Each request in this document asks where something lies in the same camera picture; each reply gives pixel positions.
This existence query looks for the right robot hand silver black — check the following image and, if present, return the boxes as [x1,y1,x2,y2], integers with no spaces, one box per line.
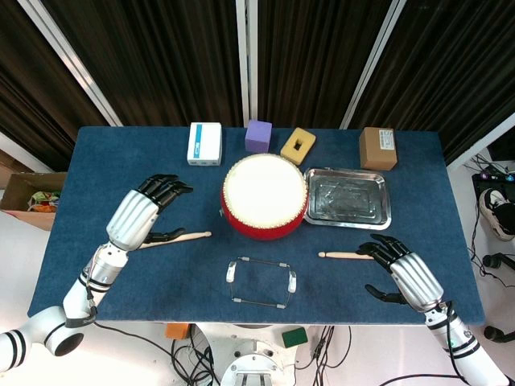
[356,233,445,314]

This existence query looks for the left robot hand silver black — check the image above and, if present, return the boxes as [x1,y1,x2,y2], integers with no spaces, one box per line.
[105,173,194,253]

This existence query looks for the wooden drumstick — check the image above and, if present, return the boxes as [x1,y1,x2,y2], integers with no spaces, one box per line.
[138,230,212,250]
[318,251,376,261]

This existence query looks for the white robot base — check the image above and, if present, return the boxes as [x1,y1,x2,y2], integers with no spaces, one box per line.
[199,322,321,386]

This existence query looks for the red drum white skin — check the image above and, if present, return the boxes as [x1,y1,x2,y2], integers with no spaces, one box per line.
[220,153,310,241]

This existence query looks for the blue table cloth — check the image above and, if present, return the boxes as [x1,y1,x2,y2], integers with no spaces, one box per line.
[27,126,486,326]

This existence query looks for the black cylinder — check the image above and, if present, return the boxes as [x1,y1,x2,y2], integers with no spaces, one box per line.
[482,252,515,271]
[484,326,515,343]

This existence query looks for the colourful packets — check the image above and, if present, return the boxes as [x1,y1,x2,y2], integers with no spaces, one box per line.
[27,190,61,214]

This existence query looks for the white box blue stripe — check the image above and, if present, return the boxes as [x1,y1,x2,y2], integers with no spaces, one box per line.
[186,122,223,166]

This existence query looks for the black white sneaker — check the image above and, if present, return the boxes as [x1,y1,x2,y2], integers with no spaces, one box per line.
[478,187,515,242]

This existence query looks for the steel rectangular tray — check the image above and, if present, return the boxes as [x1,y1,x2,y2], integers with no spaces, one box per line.
[302,166,393,232]

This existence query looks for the open cardboard box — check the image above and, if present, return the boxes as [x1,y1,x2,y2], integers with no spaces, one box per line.
[0,171,68,232]

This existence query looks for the black device with lights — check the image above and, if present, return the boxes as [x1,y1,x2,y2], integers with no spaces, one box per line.
[471,171,515,202]

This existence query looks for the orange block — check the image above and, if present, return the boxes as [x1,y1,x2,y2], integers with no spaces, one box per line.
[164,322,191,339]

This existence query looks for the closed brown cardboard box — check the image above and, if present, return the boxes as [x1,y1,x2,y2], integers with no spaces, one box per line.
[358,126,398,171]

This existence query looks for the green block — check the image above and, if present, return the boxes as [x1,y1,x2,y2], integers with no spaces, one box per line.
[281,326,309,349]

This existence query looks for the purple foam cube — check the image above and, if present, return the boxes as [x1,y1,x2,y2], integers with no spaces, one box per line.
[245,119,274,154]

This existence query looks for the dark curtain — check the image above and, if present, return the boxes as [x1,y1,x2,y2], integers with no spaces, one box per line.
[0,0,515,174]

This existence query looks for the yellow sponge with hole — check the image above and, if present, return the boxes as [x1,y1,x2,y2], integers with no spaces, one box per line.
[280,127,317,165]

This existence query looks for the thin black floor cables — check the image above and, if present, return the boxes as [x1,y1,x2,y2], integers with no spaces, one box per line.
[462,152,515,290]

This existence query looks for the wire stand white clips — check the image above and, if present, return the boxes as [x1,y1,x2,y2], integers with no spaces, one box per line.
[225,256,299,310]

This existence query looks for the black cable bundle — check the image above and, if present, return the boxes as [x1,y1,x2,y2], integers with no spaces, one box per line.
[171,336,221,386]
[310,324,352,386]

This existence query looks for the white frame post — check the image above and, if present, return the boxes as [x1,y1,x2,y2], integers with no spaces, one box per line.
[235,0,259,129]
[0,131,41,172]
[16,0,124,128]
[445,120,515,173]
[339,0,406,130]

